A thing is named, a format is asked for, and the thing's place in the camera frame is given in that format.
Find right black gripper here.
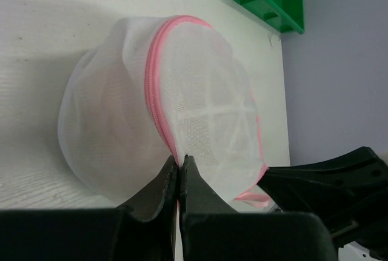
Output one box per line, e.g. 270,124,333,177
257,147,387,260

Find white mesh laundry bag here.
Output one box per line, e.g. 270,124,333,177
58,15,270,207

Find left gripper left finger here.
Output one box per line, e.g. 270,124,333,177
119,156,178,222

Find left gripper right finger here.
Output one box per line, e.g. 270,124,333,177
179,155,236,213

